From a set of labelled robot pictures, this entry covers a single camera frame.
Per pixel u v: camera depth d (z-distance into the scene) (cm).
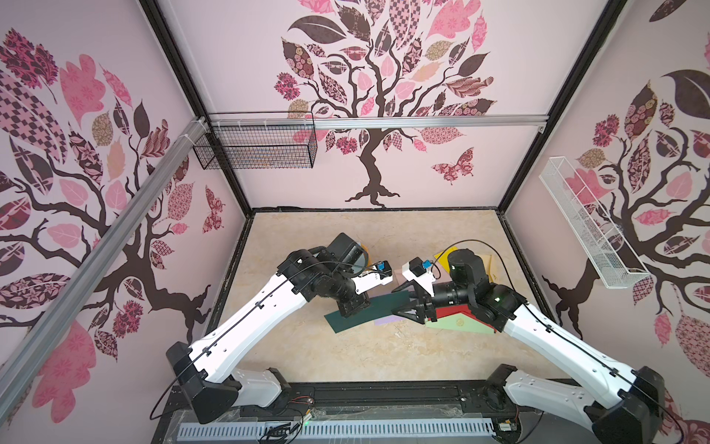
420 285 59
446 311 85
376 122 96
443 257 59
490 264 101
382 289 59
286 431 67
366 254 55
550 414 53
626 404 38
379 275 58
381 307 63
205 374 38
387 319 72
